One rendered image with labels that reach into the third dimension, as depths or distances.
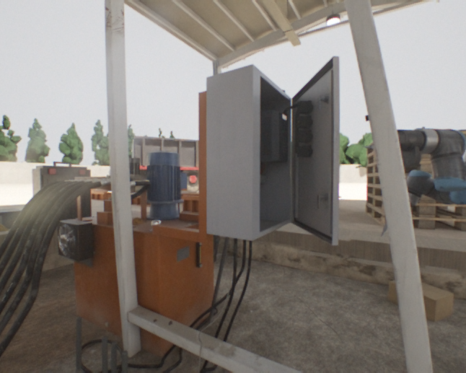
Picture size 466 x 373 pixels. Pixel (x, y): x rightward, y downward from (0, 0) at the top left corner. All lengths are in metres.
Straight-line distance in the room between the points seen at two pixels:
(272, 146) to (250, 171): 0.29
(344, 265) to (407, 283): 1.69
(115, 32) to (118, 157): 0.54
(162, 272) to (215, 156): 0.62
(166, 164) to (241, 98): 0.78
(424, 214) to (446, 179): 2.07
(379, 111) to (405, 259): 0.33
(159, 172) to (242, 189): 0.79
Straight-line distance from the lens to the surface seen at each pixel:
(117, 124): 1.16
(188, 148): 9.43
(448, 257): 2.34
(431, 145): 1.02
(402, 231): 0.64
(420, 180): 1.40
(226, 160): 0.86
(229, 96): 0.90
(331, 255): 2.35
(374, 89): 0.64
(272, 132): 1.07
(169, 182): 1.51
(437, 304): 1.95
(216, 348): 1.03
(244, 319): 1.64
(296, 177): 1.13
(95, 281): 1.64
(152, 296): 1.28
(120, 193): 1.15
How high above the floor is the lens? 0.86
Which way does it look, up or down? 2 degrees down
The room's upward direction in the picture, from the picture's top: straight up
